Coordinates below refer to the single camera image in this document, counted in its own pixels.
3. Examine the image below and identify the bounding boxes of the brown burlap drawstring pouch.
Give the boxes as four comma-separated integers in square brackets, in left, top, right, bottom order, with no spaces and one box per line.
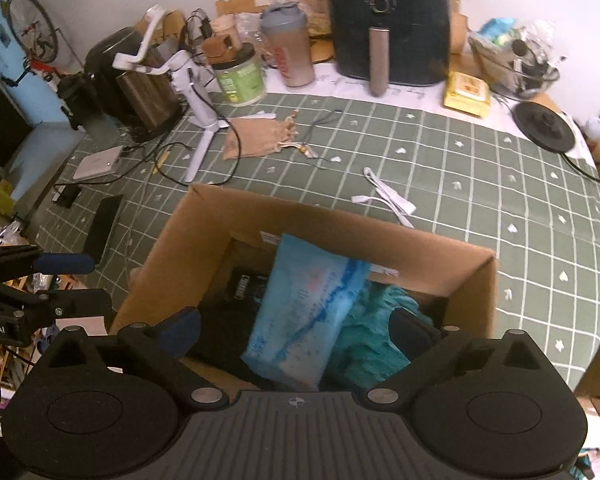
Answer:
[222,110,299,160]

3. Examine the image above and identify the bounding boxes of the grey lid shaker bottle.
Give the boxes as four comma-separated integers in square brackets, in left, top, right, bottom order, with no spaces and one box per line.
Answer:
[260,1,315,88]

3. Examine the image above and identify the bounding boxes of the white power adapter box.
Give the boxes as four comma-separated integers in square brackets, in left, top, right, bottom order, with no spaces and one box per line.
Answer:
[72,145,123,182]

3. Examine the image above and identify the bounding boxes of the brown cardboard box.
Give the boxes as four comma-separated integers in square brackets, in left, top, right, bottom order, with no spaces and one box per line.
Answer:
[110,182,499,396]

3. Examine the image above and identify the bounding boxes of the black lanyard cord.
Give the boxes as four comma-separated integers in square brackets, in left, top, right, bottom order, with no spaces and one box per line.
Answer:
[294,108,347,172]

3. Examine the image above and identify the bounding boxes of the green checked tablecloth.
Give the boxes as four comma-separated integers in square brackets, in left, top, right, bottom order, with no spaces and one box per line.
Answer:
[36,93,600,386]

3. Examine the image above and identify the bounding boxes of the yellow wipes pack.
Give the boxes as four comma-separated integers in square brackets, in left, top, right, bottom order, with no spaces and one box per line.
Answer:
[442,72,491,118]

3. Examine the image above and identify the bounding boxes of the blue tissue pack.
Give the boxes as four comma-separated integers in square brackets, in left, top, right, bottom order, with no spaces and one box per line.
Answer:
[242,234,370,391]

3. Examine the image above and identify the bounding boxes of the teal cloth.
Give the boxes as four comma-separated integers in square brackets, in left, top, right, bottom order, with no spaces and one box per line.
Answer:
[321,281,434,390]

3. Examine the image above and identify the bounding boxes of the white phone gimbal tripod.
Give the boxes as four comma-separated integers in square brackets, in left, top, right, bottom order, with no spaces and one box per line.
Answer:
[112,4,230,183]

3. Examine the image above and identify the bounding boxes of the white adapter cable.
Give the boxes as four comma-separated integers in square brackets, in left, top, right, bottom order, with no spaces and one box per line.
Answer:
[350,166,417,230]

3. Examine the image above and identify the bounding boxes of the black power cable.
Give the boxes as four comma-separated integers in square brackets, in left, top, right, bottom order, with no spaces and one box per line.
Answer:
[559,152,600,190]

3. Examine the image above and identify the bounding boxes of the black air fryer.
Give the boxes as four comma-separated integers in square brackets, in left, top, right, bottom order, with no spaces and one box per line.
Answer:
[328,0,451,98]

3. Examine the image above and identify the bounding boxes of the glass bowl with clutter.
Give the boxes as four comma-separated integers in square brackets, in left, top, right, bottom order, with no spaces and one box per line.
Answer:
[468,18,566,101]

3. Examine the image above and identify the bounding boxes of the black smartphone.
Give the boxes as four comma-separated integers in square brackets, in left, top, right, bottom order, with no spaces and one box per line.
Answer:
[82,195,123,266]

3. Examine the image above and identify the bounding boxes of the green label jar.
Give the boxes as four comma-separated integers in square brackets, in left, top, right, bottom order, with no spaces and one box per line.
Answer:
[211,42,266,106]

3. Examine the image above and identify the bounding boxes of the black kettle base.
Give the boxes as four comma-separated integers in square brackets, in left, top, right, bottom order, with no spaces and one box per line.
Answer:
[512,102,576,154]

